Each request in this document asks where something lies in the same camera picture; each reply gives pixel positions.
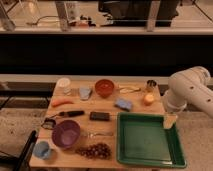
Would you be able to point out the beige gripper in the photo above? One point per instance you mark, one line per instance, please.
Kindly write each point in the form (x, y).
(169, 120)

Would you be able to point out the dark red grape bunch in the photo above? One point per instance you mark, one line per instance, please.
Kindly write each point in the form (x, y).
(95, 151)

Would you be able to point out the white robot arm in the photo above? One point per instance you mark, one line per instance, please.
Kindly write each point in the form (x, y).
(187, 86)

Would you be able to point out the small metal cup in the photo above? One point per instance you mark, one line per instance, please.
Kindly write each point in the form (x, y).
(150, 85)

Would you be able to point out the light blue cup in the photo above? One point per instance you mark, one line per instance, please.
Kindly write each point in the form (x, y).
(42, 150)

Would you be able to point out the yellow apple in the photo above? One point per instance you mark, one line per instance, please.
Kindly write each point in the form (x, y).
(148, 99)

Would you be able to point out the green plastic tray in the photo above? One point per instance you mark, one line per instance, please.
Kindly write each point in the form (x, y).
(143, 141)

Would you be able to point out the blue sponge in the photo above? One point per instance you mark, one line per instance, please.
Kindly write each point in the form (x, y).
(123, 104)

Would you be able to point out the red bowl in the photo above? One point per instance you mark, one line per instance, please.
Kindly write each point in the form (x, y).
(104, 87)

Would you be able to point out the black rectangular block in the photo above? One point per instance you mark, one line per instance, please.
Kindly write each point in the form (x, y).
(100, 116)

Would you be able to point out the light blue cloth piece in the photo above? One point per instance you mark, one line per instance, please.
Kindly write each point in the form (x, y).
(85, 93)

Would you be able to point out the wooden table board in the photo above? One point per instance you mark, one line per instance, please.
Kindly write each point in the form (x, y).
(66, 159)

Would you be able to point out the purple plastic bowl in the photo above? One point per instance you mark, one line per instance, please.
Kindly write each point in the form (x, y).
(66, 133)

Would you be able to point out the white lidded jar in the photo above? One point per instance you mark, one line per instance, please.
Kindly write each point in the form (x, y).
(64, 84)

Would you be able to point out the orange carrot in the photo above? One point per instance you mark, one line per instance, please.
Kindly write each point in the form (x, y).
(58, 102)

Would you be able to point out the black binder clip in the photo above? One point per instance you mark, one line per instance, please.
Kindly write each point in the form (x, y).
(48, 124)

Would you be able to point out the black handled knife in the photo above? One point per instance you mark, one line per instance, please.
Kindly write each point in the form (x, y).
(68, 114)

